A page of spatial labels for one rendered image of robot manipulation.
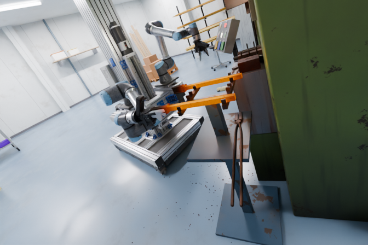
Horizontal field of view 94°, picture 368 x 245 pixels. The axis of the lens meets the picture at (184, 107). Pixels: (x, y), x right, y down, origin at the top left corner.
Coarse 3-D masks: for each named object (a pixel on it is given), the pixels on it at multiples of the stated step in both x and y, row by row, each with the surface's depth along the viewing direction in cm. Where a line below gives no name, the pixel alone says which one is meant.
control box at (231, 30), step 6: (222, 24) 166; (228, 24) 150; (234, 24) 147; (222, 30) 164; (228, 30) 149; (234, 30) 149; (222, 36) 163; (228, 36) 150; (234, 36) 151; (228, 42) 152; (234, 42) 153; (228, 48) 154
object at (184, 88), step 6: (216, 78) 95; (222, 78) 91; (228, 78) 90; (234, 78) 89; (240, 78) 87; (186, 84) 105; (192, 84) 101; (198, 84) 98; (204, 84) 97; (210, 84) 95; (174, 90) 108; (180, 90) 106; (186, 90) 104
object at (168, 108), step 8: (216, 96) 74; (224, 96) 71; (232, 96) 68; (168, 104) 85; (176, 104) 82; (184, 104) 79; (192, 104) 77; (200, 104) 76; (208, 104) 74; (168, 112) 84
